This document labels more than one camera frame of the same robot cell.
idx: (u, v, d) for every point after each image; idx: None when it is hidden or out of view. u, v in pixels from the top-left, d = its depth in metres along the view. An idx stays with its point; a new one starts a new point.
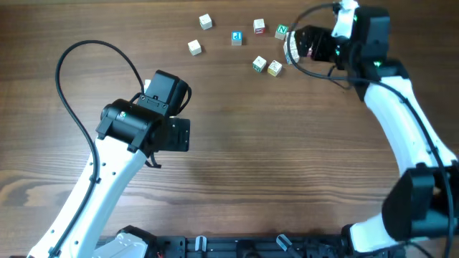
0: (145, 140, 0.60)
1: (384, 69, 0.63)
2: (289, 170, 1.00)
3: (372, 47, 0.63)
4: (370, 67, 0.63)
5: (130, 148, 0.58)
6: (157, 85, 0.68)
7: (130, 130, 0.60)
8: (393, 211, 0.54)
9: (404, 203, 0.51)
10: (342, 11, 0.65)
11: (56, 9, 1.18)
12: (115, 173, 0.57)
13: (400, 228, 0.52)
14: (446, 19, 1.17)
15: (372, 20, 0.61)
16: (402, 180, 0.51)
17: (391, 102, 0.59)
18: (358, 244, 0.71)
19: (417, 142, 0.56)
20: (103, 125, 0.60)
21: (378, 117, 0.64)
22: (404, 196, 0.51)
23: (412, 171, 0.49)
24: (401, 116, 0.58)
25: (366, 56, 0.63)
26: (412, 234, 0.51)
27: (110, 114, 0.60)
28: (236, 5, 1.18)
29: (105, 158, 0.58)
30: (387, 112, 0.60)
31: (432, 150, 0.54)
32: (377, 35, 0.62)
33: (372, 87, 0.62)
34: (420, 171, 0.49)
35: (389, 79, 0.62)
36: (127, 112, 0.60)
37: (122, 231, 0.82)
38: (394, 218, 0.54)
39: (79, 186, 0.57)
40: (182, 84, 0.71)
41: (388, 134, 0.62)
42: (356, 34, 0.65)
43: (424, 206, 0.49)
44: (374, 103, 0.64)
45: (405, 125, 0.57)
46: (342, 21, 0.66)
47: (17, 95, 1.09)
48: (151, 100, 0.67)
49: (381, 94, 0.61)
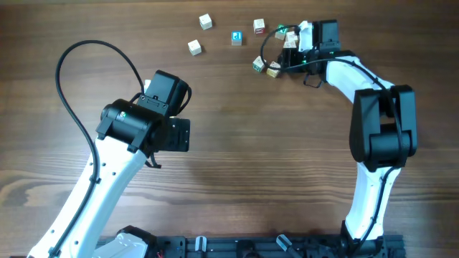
0: (145, 140, 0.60)
1: (341, 54, 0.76)
2: (289, 171, 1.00)
3: (328, 44, 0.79)
4: (327, 55, 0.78)
5: (130, 148, 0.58)
6: (157, 85, 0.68)
7: (129, 130, 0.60)
8: (354, 140, 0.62)
9: (358, 125, 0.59)
10: (302, 31, 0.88)
11: (56, 8, 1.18)
12: (115, 173, 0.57)
13: (361, 150, 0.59)
14: (446, 19, 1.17)
15: (325, 26, 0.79)
16: (354, 105, 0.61)
17: (339, 65, 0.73)
18: (353, 228, 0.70)
19: (363, 82, 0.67)
20: (103, 125, 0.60)
21: (337, 84, 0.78)
22: (357, 117, 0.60)
23: (358, 92, 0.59)
24: (347, 71, 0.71)
25: (325, 49, 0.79)
26: (371, 153, 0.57)
27: (110, 115, 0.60)
28: (236, 5, 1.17)
29: (105, 158, 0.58)
30: (339, 73, 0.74)
31: (374, 82, 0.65)
32: (330, 34, 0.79)
33: (328, 64, 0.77)
34: (366, 91, 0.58)
35: (341, 56, 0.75)
36: (127, 112, 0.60)
37: (122, 231, 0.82)
38: (355, 146, 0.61)
39: (79, 186, 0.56)
40: (183, 84, 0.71)
41: (346, 92, 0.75)
42: (315, 37, 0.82)
43: (372, 120, 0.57)
44: (331, 76, 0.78)
45: (351, 74, 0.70)
46: (304, 37, 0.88)
47: (17, 95, 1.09)
48: (151, 100, 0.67)
49: (333, 64, 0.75)
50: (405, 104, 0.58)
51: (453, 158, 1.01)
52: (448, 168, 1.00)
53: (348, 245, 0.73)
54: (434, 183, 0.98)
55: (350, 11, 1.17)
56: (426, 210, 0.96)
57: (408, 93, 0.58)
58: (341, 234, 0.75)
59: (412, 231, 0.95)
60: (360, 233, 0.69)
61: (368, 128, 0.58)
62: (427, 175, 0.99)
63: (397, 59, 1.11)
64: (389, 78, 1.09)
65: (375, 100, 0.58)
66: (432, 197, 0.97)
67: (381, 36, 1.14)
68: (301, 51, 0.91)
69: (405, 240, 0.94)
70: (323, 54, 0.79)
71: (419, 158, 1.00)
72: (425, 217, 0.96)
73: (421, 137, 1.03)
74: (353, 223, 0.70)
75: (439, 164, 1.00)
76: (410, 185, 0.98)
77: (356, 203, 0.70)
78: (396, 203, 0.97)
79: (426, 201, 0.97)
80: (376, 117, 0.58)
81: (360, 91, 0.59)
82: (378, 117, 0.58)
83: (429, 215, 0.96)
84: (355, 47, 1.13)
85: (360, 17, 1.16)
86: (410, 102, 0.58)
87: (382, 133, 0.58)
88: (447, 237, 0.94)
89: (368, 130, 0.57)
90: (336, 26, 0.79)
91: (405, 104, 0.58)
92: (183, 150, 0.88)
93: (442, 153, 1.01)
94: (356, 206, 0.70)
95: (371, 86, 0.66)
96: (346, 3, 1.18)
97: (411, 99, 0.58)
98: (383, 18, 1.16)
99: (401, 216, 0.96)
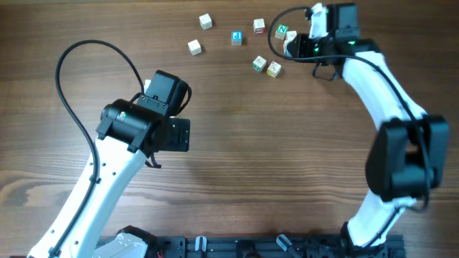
0: (145, 140, 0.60)
1: (361, 46, 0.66)
2: (289, 170, 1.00)
3: (346, 30, 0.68)
4: (346, 46, 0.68)
5: (130, 148, 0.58)
6: (157, 85, 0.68)
7: (129, 130, 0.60)
8: (372, 166, 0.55)
9: (379, 155, 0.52)
10: (313, 16, 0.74)
11: (56, 8, 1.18)
12: (115, 173, 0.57)
13: (379, 183, 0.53)
14: (447, 19, 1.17)
15: (342, 9, 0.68)
16: (377, 134, 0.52)
17: (362, 67, 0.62)
18: (357, 236, 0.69)
19: (389, 102, 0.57)
20: (103, 125, 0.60)
21: (353, 84, 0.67)
22: (379, 149, 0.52)
23: (384, 124, 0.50)
24: (372, 79, 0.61)
25: (341, 39, 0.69)
26: (391, 190, 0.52)
27: (110, 115, 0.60)
28: (236, 4, 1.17)
29: (105, 158, 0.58)
30: (360, 77, 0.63)
31: (404, 107, 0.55)
32: (348, 20, 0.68)
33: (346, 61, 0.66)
34: (394, 125, 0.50)
35: (362, 52, 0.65)
36: (127, 112, 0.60)
37: (122, 231, 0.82)
38: (373, 173, 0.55)
39: (79, 186, 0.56)
40: (182, 84, 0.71)
41: (362, 98, 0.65)
42: (330, 24, 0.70)
43: (397, 157, 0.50)
44: (348, 74, 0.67)
45: (376, 86, 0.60)
46: (315, 24, 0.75)
47: (17, 95, 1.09)
48: (151, 99, 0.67)
49: (354, 62, 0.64)
50: (437, 140, 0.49)
51: (454, 158, 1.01)
52: (448, 168, 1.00)
53: (348, 246, 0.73)
54: None
55: None
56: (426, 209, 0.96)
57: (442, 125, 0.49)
58: (341, 235, 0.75)
59: (412, 231, 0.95)
60: (363, 241, 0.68)
61: (391, 165, 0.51)
62: None
63: (397, 59, 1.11)
64: None
65: (404, 137, 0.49)
66: (432, 197, 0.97)
67: (381, 36, 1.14)
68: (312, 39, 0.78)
69: (405, 240, 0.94)
70: (341, 44, 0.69)
71: None
72: (426, 217, 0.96)
73: None
74: (358, 231, 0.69)
75: None
76: None
77: (361, 213, 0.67)
78: None
79: None
80: (403, 155, 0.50)
81: (386, 122, 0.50)
82: (404, 154, 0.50)
83: (429, 215, 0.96)
84: None
85: (360, 17, 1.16)
86: (443, 137, 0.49)
87: (407, 170, 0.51)
88: (447, 238, 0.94)
89: (391, 168, 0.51)
90: (354, 11, 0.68)
91: (437, 137, 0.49)
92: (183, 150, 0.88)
93: None
94: (361, 216, 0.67)
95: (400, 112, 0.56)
96: None
97: (445, 134, 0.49)
98: (384, 18, 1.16)
99: (401, 216, 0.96)
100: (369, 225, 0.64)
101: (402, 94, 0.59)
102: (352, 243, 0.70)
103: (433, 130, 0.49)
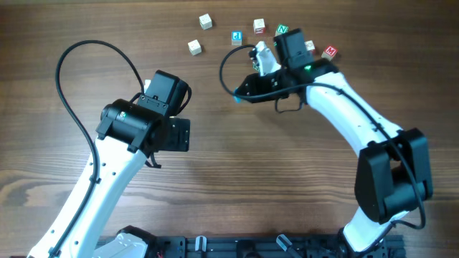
0: (145, 140, 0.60)
1: (318, 69, 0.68)
2: (289, 171, 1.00)
3: (298, 56, 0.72)
4: (302, 72, 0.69)
5: (130, 148, 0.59)
6: (157, 85, 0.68)
7: (129, 130, 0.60)
8: (361, 196, 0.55)
9: (367, 183, 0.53)
10: (259, 54, 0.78)
11: (56, 8, 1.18)
12: (115, 173, 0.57)
13: (374, 211, 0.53)
14: (447, 19, 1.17)
15: (288, 37, 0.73)
16: (358, 162, 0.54)
17: (326, 93, 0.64)
18: (356, 243, 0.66)
19: (361, 126, 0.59)
20: (103, 125, 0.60)
21: (322, 111, 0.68)
22: (365, 177, 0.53)
23: (366, 152, 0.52)
24: (338, 104, 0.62)
25: (296, 64, 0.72)
26: (388, 216, 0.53)
27: (110, 115, 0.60)
28: (236, 5, 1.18)
29: (105, 158, 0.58)
30: (326, 103, 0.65)
31: (377, 128, 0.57)
32: (298, 47, 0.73)
33: (308, 89, 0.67)
34: (375, 151, 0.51)
35: (321, 76, 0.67)
36: (127, 112, 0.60)
37: (122, 231, 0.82)
38: (364, 203, 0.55)
39: (79, 186, 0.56)
40: (182, 84, 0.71)
41: (334, 123, 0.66)
42: (281, 54, 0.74)
43: (386, 182, 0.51)
44: (313, 101, 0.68)
45: (345, 111, 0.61)
46: (265, 61, 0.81)
47: (17, 95, 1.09)
48: (150, 99, 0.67)
49: (317, 89, 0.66)
50: (419, 155, 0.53)
51: (454, 158, 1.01)
52: (448, 168, 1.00)
53: (348, 251, 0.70)
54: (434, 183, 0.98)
55: (349, 11, 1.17)
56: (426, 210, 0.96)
57: (419, 140, 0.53)
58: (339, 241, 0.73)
59: (412, 231, 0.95)
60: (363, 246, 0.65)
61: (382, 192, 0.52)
62: None
63: (397, 60, 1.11)
64: (389, 78, 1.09)
65: (386, 161, 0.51)
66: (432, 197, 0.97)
67: (381, 36, 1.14)
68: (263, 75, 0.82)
69: (405, 240, 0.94)
70: (298, 69, 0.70)
71: None
72: (425, 217, 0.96)
73: None
74: (356, 238, 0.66)
75: (439, 164, 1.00)
76: None
77: (358, 220, 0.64)
78: None
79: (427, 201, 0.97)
80: (390, 179, 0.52)
81: (368, 150, 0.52)
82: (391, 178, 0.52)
83: (429, 215, 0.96)
84: (355, 47, 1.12)
85: (360, 18, 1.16)
86: (422, 150, 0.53)
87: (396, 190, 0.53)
88: (447, 238, 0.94)
89: (384, 194, 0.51)
90: (300, 37, 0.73)
91: (417, 153, 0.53)
92: (183, 150, 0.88)
93: (442, 153, 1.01)
94: (356, 223, 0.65)
95: (375, 133, 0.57)
96: (346, 3, 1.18)
97: (424, 148, 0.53)
98: (383, 18, 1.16)
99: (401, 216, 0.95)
100: (368, 232, 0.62)
101: (374, 114, 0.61)
102: (351, 249, 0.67)
103: (412, 145, 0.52)
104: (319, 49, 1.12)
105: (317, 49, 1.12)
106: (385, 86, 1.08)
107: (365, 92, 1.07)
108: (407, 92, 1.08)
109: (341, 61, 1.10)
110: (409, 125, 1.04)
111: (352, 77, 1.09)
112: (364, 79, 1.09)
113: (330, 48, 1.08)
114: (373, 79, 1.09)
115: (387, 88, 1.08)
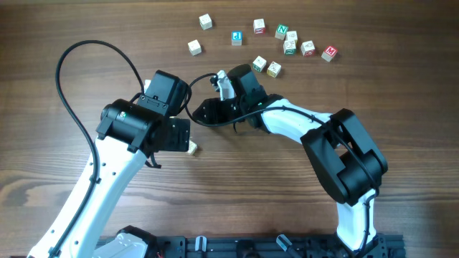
0: (145, 140, 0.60)
1: (270, 100, 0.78)
2: (288, 171, 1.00)
3: (252, 94, 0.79)
4: (256, 107, 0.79)
5: (130, 148, 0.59)
6: (157, 86, 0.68)
7: (128, 130, 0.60)
8: (325, 181, 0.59)
9: (320, 168, 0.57)
10: (219, 80, 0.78)
11: (56, 8, 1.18)
12: (115, 173, 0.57)
13: (337, 192, 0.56)
14: (446, 19, 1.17)
15: (242, 77, 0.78)
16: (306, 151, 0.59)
17: (274, 115, 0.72)
18: (350, 241, 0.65)
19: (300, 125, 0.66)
20: (103, 125, 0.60)
21: (282, 132, 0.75)
22: (315, 162, 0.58)
23: (305, 140, 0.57)
24: (285, 117, 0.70)
25: (252, 102, 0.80)
26: (349, 193, 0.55)
27: (110, 115, 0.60)
28: (236, 5, 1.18)
29: (105, 158, 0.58)
30: (277, 122, 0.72)
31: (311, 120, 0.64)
32: (252, 85, 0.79)
33: (263, 116, 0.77)
34: (310, 135, 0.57)
35: (271, 104, 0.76)
36: (127, 112, 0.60)
37: (122, 231, 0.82)
38: (330, 187, 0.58)
39: (79, 186, 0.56)
40: (183, 84, 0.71)
41: (292, 137, 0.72)
42: (237, 90, 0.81)
43: (332, 163, 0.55)
44: (272, 126, 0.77)
45: (287, 120, 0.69)
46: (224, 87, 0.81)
47: (17, 95, 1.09)
48: (151, 100, 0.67)
49: (268, 115, 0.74)
50: (355, 131, 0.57)
51: (453, 158, 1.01)
52: (447, 168, 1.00)
53: (349, 254, 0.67)
54: (433, 183, 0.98)
55: (349, 11, 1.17)
56: (425, 209, 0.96)
57: (349, 118, 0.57)
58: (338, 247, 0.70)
59: (412, 231, 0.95)
60: (357, 243, 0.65)
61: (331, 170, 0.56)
62: (427, 175, 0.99)
63: (397, 60, 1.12)
64: (389, 78, 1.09)
65: (323, 140, 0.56)
66: (432, 197, 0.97)
67: (381, 36, 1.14)
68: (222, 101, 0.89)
69: (405, 241, 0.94)
70: (253, 106, 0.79)
71: (419, 158, 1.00)
72: (425, 217, 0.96)
73: (421, 137, 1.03)
74: (348, 236, 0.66)
75: (439, 164, 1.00)
76: (409, 185, 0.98)
77: (343, 217, 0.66)
78: (397, 203, 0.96)
79: (426, 201, 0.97)
80: (334, 156, 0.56)
81: (305, 136, 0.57)
82: (335, 155, 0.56)
83: (429, 215, 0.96)
84: (355, 47, 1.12)
85: (359, 18, 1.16)
86: (356, 125, 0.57)
87: (347, 167, 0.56)
88: (447, 238, 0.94)
89: (335, 172, 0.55)
90: (253, 77, 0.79)
91: (353, 130, 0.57)
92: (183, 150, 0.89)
93: (442, 153, 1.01)
94: (344, 222, 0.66)
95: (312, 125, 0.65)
96: (346, 3, 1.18)
97: (356, 123, 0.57)
98: (383, 18, 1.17)
99: (401, 216, 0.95)
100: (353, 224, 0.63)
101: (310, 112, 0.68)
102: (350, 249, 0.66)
103: (345, 125, 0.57)
104: (319, 49, 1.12)
105: (318, 49, 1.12)
106: (384, 86, 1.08)
107: (364, 92, 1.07)
108: (407, 92, 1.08)
109: (341, 61, 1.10)
110: (409, 125, 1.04)
111: (352, 77, 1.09)
112: (364, 79, 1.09)
113: (330, 48, 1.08)
114: (373, 79, 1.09)
115: (387, 88, 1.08)
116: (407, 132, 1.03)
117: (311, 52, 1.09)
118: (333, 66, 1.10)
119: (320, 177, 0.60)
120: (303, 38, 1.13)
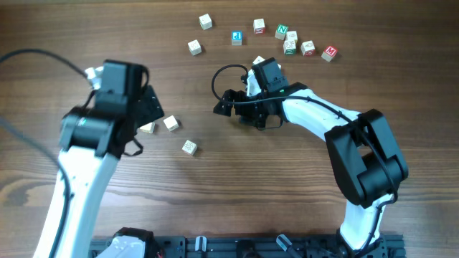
0: (111, 144, 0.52)
1: (291, 89, 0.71)
2: (288, 170, 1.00)
3: (275, 83, 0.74)
4: (277, 94, 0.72)
5: (97, 155, 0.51)
6: (108, 78, 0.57)
7: (90, 137, 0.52)
8: (341, 181, 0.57)
9: (339, 167, 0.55)
10: (249, 78, 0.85)
11: (56, 8, 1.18)
12: (88, 183, 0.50)
13: (353, 193, 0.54)
14: (446, 19, 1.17)
15: (265, 67, 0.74)
16: (328, 147, 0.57)
17: (295, 106, 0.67)
18: (353, 241, 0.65)
19: (325, 119, 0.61)
20: (62, 140, 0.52)
21: (301, 123, 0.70)
22: (336, 159, 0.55)
23: (329, 135, 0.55)
24: (309, 110, 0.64)
25: (274, 90, 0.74)
26: (366, 195, 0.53)
27: (69, 126, 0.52)
28: (236, 5, 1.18)
29: (73, 171, 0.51)
30: (300, 113, 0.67)
31: (338, 116, 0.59)
32: (274, 74, 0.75)
33: (282, 104, 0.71)
34: (336, 131, 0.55)
35: (292, 93, 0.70)
36: (85, 119, 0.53)
37: (117, 234, 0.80)
38: (346, 188, 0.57)
39: (51, 206, 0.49)
40: (137, 67, 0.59)
41: (312, 131, 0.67)
42: (259, 82, 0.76)
43: (353, 163, 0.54)
44: (290, 115, 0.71)
45: (311, 112, 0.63)
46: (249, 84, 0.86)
47: (17, 95, 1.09)
48: (107, 97, 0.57)
49: (289, 103, 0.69)
50: (381, 133, 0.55)
51: (453, 158, 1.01)
52: (447, 168, 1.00)
53: (348, 253, 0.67)
54: (434, 183, 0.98)
55: (349, 11, 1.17)
56: (425, 209, 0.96)
57: (379, 120, 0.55)
58: (338, 244, 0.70)
59: (412, 231, 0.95)
60: (360, 244, 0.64)
61: (353, 170, 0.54)
62: (427, 175, 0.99)
63: (397, 60, 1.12)
64: (389, 78, 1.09)
65: (348, 138, 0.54)
66: (432, 197, 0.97)
67: (381, 36, 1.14)
68: (247, 97, 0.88)
69: (405, 241, 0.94)
70: (275, 94, 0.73)
71: (419, 158, 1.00)
72: (425, 217, 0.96)
73: (421, 137, 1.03)
74: (351, 236, 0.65)
75: (439, 163, 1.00)
76: (409, 185, 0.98)
77: (349, 216, 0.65)
78: (398, 203, 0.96)
79: (426, 201, 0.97)
80: (357, 156, 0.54)
81: (330, 132, 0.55)
82: (358, 155, 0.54)
83: (429, 215, 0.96)
84: (355, 47, 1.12)
85: (359, 17, 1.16)
86: (383, 127, 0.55)
87: (368, 168, 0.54)
88: (447, 237, 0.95)
89: (356, 172, 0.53)
90: (277, 66, 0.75)
91: (379, 132, 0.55)
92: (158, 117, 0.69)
93: (442, 153, 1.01)
94: (349, 221, 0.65)
95: (337, 121, 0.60)
96: (346, 3, 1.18)
97: (383, 125, 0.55)
98: (383, 18, 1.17)
99: (401, 216, 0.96)
100: (360, 226, 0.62)
101: (336, 108, 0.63)
102: (351, 249, 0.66)
103: (373, 125, 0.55)
104: (319, 49, 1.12)
105: (318, 49, 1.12)
106: (384, 86, 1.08)
107: (364, 92, 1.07)
108: (407, 92, 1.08)
109: (341, 61, 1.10)
110: (409, 125, 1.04)
111: (352, 77, 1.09)
112: (364, 79, 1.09)
113: (330, 48, 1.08)
114: (373, 79, 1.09)
115: (387, 88, 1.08)
116: (407, 132, 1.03)
117: (311, 52, 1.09)
118: (333, 65, 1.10)
119: (337, 175, 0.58)
120: (303, 38, 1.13)
